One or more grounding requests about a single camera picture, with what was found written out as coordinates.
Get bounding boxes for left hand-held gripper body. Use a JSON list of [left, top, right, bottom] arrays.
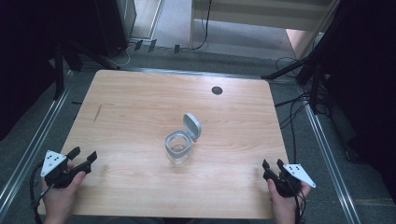
[[40, 149, 93, 189]]

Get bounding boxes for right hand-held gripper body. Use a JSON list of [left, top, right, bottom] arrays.
[[262, 163, 318, 199]]

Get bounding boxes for person's right hand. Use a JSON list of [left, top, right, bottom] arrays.
[[266, 178, 312, 224]]

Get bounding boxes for person's left hand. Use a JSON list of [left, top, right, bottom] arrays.
[[40, 161, 87, 224]]

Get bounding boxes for black tripod stand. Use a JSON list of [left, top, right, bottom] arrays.
[[50, 38, 121, 101]]

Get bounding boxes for clear jar with grey lid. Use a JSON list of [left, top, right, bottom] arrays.
[[163, 112, 203, 165]]

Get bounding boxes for black metal stand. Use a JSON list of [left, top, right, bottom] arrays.
[[261, 0, 353, 115]]

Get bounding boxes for black cabinet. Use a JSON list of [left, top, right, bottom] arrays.
[[92, 0, 138, 59]]

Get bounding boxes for aluminium floor rail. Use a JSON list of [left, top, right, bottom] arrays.
[[299, 88, 362, 224], [0, 70, 75, 216]]

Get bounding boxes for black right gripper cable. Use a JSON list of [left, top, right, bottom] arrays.
[[290, 181, 308, 224]]

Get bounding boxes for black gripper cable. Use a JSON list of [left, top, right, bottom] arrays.
[[29, 162, 55, 224], [290, 181, 308, 224]]

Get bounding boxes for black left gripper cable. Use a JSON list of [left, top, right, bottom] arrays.
[[29, 162, 55, 224]]

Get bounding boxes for black floor cables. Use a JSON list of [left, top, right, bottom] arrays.
[[274, 55, 316, 158]]

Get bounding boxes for white cable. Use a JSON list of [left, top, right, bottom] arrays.
[[104, 41, 135, 68]]

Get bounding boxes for black hanging cable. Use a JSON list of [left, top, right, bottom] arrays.
[[180, 0, 214, 52]]

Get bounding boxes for white furniture frame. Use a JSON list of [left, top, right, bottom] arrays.
[[189, 0, 341, 60]]

